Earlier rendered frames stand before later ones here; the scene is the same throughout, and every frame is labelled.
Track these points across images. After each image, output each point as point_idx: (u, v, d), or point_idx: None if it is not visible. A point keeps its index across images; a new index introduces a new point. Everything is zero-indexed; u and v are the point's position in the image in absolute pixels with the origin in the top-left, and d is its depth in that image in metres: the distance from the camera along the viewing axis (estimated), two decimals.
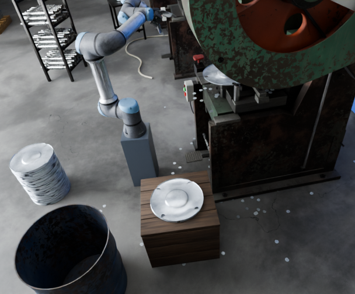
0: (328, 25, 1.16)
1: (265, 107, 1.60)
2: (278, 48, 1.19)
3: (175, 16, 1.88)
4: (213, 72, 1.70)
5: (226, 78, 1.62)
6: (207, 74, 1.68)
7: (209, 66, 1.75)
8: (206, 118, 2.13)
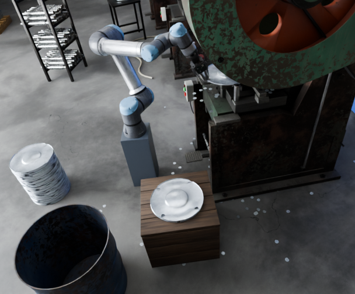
0: None
1: (265, 107, 1.60)
2: None
3: (208, 79, 1.62)
4: (213, 73, 1.68)
5: (229, 78, 1.62)
6: (209, 77, 1.66)
7: None
8: (206, 118, 2.13)
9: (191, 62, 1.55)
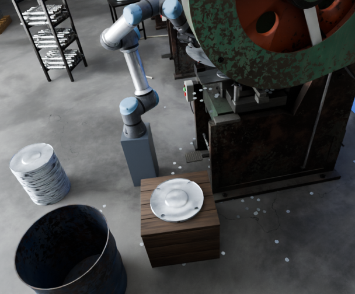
0: (286, 46, 1.19)
1: (265, 107, 1.60)
2: None
3: None
4: (196, 53, 1.62)
5: None
6: (191, 49, 1.59)
7: (189, 55, 1.69)
8: (206, 118, 2.13)
9: None
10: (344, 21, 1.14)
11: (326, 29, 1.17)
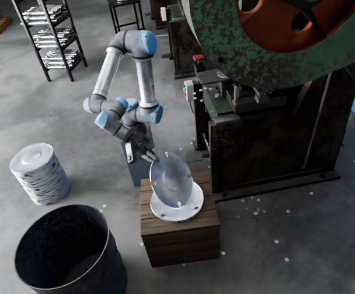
0: (337, 16, 1.14)
1: (265, 107, 1.60)
2: (289, 47, 1.19)
3: None
4: (173, 165, 1.49)
5: (162, 175, 1.41)
6: (169, 157, 1.48)
7: (183, 161, 1.54)
8: (206, 118, 2.13)
9: (138, 145, 1.35)
10: None
11: None
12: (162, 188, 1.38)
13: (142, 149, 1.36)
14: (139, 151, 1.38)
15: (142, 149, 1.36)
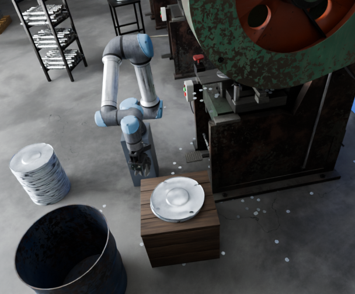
0: None
1: (265, 107, 1.60)
2: (315, 35, 1.18)
3: (147, 175, 1.46)
4: (176, 186, 1.61)
5: (164, 199, 1.54)
6: (169, 183, 1.63)
7: (185, 178, 1.64)
8: (206, 118, 2.13)
9: None
10: None
11: None
12: (167, 209, 1.49)
13: None
14: None
15: None
